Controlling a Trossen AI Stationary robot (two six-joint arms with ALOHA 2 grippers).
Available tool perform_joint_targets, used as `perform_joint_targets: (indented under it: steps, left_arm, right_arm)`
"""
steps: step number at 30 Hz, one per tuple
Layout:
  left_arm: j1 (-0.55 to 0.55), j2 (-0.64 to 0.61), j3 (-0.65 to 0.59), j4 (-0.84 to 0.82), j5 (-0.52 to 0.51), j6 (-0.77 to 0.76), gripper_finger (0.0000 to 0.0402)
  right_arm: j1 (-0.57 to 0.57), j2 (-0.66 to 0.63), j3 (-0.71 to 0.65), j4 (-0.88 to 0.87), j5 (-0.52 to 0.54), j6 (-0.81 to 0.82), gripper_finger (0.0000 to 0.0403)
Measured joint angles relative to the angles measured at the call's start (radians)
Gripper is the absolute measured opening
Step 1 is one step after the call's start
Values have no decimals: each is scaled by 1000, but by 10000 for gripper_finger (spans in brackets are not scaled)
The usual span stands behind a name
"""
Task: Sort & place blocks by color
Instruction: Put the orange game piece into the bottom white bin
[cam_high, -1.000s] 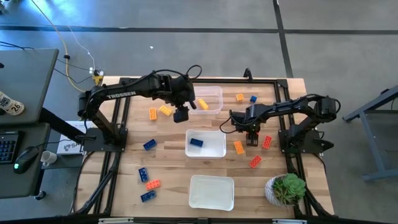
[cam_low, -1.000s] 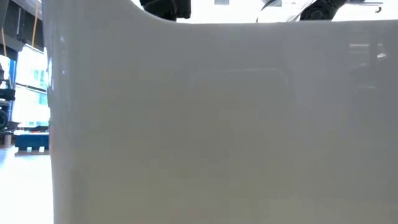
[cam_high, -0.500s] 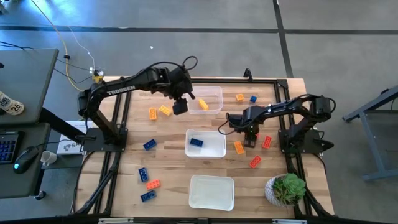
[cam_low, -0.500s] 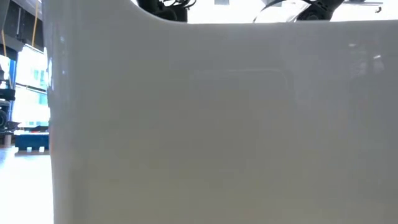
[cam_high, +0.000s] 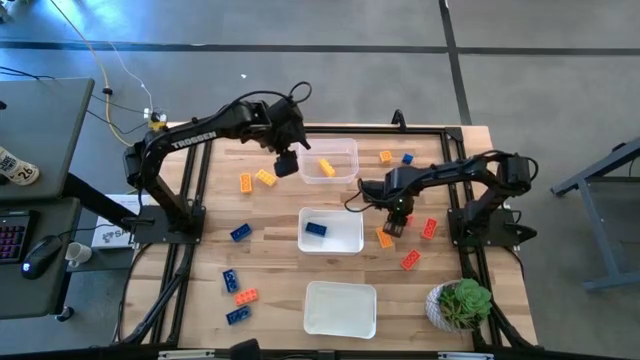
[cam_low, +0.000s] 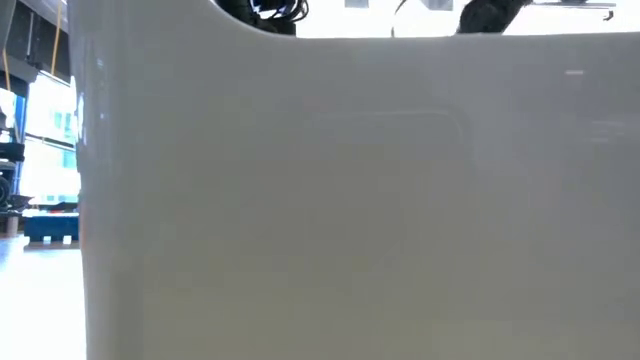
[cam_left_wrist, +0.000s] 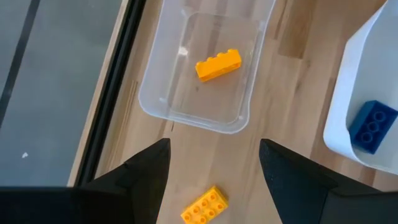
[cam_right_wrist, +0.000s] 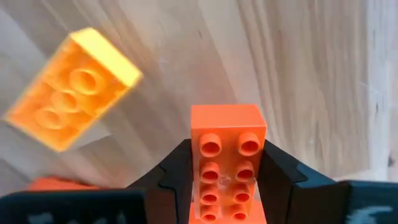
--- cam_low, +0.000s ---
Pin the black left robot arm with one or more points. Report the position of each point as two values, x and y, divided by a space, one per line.
250 12

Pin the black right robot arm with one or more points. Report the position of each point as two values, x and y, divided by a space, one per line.
487 17

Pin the white plastic bin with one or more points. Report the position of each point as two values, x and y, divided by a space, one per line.
350 200

